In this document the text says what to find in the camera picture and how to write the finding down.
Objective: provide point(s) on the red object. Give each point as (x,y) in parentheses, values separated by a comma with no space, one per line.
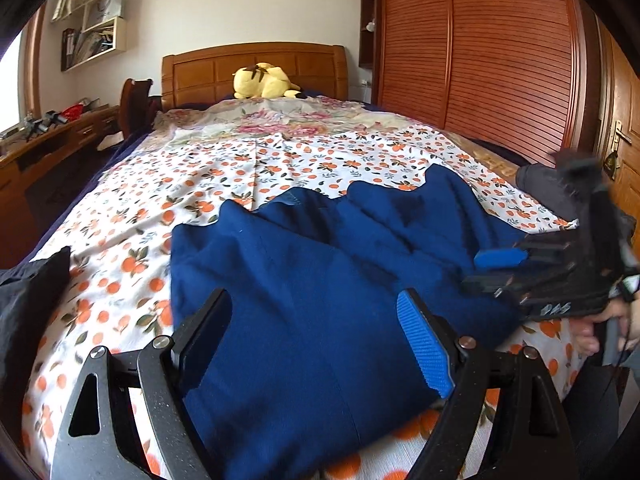
(72,111)

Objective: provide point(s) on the wooden desk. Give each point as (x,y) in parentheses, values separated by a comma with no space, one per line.
(20,175)

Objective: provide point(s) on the small dark gadgets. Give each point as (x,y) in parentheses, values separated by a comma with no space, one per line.
(46,121)

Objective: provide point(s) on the wooden headboard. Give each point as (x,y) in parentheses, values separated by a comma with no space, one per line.
(200,72)

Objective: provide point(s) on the orange print bed sheet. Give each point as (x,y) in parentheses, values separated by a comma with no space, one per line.
(200,180)

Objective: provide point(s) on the yellow plush toy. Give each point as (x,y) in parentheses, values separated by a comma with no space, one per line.
(262,82)

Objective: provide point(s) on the black cloth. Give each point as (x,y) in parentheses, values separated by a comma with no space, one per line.
(27,320)

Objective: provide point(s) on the wooden chair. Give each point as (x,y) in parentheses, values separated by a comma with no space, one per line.
(135,105)

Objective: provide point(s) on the window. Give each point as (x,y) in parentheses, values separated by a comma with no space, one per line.
(10,90)

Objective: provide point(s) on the wooden louvred wardrobe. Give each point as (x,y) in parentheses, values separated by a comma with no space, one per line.
(490,50)

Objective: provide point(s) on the floral blanket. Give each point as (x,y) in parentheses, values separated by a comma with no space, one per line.
(280,120)

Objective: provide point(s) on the wooden door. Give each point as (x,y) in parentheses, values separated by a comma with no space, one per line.
(627,85)

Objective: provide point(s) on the white wall shelf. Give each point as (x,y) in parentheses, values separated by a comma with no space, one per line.
(107,35)

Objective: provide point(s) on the grey cloth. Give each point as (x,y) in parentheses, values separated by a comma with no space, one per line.
(542,190)

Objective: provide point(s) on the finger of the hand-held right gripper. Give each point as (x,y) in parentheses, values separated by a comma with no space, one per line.
(500,257)
(500,285)

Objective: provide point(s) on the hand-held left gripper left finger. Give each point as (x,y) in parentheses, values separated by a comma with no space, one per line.
(210,322)

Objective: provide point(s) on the blue suit jacket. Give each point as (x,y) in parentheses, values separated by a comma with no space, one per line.
(300,285)

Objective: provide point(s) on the person's right hand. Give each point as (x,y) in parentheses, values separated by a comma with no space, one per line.
(625,325)

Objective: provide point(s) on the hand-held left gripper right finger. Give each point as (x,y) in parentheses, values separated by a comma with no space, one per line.
(425,345)

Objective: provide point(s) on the white paper bag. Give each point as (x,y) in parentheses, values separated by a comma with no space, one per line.
(104,9)

